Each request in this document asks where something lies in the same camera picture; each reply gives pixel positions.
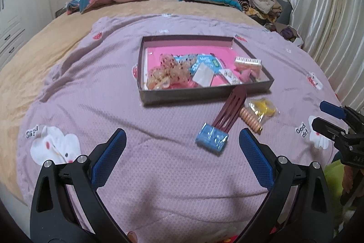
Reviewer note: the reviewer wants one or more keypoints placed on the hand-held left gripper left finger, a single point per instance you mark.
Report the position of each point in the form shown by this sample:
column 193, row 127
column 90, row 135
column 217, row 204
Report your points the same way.
column 109, row 157

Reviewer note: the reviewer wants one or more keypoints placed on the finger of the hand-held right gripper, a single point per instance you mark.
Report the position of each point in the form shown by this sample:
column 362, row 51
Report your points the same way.
column 331, row 108
column 324, row 126

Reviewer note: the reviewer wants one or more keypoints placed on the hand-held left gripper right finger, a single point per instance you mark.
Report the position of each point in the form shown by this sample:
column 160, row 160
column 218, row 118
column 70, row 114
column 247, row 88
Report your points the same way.
column 257, row 160

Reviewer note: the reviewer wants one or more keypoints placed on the blue packet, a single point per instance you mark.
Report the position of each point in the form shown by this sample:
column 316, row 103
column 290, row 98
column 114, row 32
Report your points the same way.
column 212, row 137

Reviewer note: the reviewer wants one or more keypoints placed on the yellow accessory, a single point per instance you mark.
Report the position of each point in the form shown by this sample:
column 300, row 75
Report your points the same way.
column 266, row 109

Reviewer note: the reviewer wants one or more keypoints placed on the maroon hair clip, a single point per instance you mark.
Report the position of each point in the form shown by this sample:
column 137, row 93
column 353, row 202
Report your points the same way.
column 230, row 109

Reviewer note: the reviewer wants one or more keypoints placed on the pink pompom hair clip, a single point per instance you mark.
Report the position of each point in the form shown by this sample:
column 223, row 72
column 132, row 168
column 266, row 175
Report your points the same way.
column 246, row 76

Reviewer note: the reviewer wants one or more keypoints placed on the shallow box with pink inside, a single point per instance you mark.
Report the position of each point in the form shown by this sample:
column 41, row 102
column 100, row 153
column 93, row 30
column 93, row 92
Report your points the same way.
column 170, row 96

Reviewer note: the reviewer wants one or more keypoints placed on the white hair claw clip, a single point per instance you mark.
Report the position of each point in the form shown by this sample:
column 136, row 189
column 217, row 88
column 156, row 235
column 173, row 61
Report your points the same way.
column 247, row 62

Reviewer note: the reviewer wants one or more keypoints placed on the small clear plastic packet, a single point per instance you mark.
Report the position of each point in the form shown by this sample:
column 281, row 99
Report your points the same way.
column 203, row 75

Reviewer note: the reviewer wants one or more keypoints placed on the person's right hand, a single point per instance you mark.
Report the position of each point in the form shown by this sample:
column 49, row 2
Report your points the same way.
column 349, row 180

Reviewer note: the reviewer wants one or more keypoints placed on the person's left hand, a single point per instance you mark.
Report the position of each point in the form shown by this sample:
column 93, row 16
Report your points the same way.
column 132, row 237

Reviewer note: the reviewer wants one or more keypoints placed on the yellow-green clothing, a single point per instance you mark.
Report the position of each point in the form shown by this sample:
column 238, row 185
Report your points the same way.
column 332, row 177

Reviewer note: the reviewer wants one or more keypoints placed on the purple printed blanket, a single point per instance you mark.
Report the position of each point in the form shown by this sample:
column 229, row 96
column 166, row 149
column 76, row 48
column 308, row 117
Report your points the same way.
column 170, row 174

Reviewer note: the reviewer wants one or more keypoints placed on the red floral cloth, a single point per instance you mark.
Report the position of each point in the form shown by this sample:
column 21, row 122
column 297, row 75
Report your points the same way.
column 232, row 239

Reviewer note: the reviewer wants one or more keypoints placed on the cream curtain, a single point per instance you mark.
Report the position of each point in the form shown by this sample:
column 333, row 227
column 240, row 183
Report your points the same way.
column 327, row 18

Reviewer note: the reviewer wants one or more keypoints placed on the white wardrobe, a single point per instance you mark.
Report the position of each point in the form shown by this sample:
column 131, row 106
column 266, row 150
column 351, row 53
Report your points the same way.
column 17, row 4

